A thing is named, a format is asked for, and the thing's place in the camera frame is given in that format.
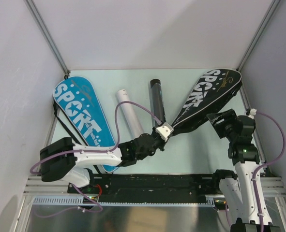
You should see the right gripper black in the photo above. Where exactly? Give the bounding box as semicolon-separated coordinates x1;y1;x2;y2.
206;108;237;141

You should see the black shuttlecock tube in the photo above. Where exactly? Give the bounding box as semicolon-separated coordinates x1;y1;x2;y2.
150;79;166;123

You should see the black racket bag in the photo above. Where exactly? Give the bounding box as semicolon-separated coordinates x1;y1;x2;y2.
172;68;242;136

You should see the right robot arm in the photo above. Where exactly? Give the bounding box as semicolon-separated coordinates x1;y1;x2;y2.
207;109;281;232

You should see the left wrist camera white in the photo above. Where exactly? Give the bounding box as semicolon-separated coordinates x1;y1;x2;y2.
155;122;174;142

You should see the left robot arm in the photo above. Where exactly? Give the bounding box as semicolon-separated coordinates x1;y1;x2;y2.
40;125;172;193

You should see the white shuttlecock tube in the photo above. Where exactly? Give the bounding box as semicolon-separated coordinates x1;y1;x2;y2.
116;89;144;139

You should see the left aluminium frame post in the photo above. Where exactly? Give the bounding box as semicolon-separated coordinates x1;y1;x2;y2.
24;0;70;77

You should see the aluminium frame post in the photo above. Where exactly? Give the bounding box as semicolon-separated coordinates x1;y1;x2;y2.
24;0;70;77
236;0;282;72

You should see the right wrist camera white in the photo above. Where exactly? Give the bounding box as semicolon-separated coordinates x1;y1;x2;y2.
245;108;257;119

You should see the right aluminium frame post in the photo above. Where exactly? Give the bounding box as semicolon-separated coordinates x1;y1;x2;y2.
236;0;282;72

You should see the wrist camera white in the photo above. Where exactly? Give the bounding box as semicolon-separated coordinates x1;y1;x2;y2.
155;122;174;142
245;108;257;119

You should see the blue racket bag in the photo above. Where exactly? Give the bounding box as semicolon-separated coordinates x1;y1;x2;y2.
52;76;117;174

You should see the white cable duct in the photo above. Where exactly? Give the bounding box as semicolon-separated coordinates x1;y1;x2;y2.
32;196;226;210

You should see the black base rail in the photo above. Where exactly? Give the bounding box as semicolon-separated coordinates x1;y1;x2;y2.
80;174;222;203

